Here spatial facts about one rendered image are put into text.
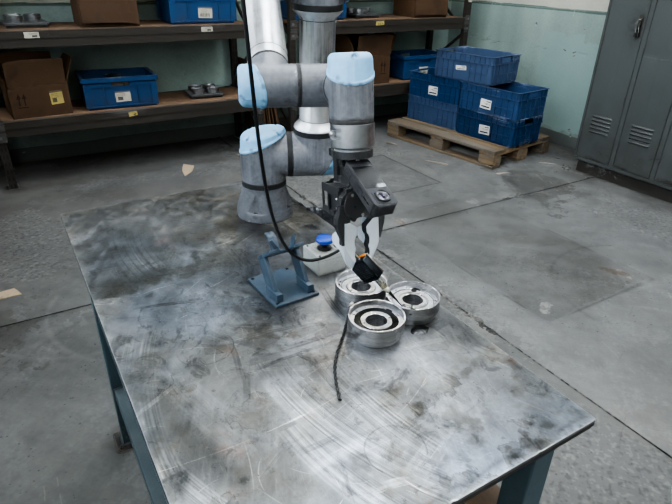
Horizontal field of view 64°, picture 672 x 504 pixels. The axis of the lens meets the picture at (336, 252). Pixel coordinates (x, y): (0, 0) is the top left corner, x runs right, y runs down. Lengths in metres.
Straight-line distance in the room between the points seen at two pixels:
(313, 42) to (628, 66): 3.35
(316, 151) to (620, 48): 3.35
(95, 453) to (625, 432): 1.77
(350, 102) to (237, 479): 0.58
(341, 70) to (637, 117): 3.66
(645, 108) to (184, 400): 3.91
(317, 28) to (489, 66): 3.44
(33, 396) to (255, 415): 1.53
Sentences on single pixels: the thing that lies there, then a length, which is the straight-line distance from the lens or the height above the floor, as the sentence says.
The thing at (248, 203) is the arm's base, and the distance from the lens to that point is 1.44.
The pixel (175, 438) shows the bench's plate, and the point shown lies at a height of 0.80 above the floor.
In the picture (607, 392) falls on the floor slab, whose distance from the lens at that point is 2.35.
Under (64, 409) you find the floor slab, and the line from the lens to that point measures 2.20.
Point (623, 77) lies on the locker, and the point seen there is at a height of 0.75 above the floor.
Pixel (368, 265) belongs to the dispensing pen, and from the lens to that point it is 0.96.
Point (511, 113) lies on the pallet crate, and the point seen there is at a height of 0.41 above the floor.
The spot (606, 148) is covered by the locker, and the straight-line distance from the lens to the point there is 4.56.
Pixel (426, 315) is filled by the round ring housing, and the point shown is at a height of 0.83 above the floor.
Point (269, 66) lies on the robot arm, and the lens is 0.99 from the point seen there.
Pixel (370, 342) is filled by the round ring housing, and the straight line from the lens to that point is 0.97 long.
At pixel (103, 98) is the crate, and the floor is 0.53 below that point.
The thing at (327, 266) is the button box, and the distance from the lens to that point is 1.18.
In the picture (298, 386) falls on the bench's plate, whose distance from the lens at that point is 0.90.
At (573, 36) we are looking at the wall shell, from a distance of 5.32.
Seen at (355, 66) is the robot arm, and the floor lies 1.26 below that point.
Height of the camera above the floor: 1.40
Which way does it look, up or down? 28 degrees down
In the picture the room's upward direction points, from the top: 1 degrees clockwise
